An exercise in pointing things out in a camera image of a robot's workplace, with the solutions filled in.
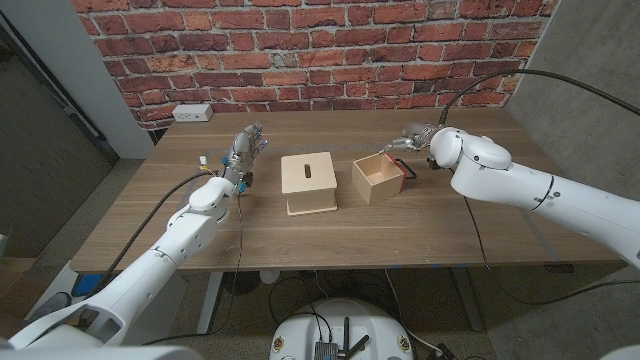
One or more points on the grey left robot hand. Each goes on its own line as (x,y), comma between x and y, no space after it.
(241,150)

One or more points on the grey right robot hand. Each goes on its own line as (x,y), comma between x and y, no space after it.
(417,135)

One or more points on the wooden box with slotted lid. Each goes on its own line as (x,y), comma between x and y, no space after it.
(300,175)

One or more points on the wooden drawer with red front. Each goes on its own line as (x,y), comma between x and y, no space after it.
(375,192)

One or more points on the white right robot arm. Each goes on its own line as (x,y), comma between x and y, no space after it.
(500,175)

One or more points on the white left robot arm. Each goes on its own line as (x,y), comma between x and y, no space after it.
(190,235)

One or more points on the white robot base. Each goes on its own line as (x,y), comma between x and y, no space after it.
(300,330)

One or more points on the black electronics box with antennas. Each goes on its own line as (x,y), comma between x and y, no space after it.
(325,351)

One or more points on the white power outlet strip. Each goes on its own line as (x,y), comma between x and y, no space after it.
(192,113)

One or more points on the red brick printed backdrop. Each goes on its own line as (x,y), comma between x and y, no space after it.
(300,50)

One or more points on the white round table foot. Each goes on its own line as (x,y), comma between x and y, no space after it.
(270,277)

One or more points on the black round floor fan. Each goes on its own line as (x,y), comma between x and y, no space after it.
(241,283)

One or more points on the white table leg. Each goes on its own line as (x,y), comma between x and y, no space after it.
(210,305)

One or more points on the grey table leg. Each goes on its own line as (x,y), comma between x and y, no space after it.
(467,300)

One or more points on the blue floor object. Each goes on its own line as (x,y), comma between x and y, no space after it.
(87,285)

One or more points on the white robot chest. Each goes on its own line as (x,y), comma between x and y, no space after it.
(100,354)

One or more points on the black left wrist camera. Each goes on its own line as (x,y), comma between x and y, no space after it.
(246,178)

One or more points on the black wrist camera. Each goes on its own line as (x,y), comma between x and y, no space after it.
(433,163)
(246,178)

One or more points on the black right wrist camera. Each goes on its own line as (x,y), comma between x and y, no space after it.
(433,163)

